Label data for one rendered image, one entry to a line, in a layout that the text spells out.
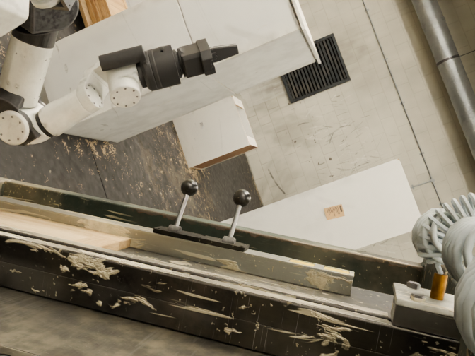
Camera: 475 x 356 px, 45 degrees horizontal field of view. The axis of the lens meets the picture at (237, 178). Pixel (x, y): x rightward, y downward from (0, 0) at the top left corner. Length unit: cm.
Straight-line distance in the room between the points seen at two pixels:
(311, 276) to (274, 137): 827
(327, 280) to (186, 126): 529
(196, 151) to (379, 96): 390
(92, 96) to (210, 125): 498
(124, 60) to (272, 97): 827
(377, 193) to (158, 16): 225
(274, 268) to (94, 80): 57
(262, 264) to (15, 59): 68
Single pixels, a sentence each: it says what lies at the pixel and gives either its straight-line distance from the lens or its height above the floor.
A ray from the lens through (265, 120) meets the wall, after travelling 944.
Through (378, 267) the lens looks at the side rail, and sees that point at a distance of 139.
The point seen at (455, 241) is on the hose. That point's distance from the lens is 53.
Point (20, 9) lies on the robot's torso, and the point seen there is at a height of 133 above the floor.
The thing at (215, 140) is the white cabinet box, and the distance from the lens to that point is 623.
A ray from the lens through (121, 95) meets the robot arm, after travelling 125.
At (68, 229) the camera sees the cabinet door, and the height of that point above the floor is 121.
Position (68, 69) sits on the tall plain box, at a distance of 391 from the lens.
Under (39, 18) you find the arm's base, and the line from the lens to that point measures 127.
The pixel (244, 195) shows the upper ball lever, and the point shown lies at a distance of 122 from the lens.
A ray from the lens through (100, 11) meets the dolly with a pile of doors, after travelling 506.
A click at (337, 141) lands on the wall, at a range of 924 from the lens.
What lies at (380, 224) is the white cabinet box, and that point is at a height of 173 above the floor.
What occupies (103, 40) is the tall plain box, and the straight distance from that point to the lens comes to 384.
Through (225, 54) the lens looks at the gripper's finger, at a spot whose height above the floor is 162.
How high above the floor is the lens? 182
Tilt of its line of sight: 13 degrees down
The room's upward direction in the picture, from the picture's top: 69 degrees clockwise
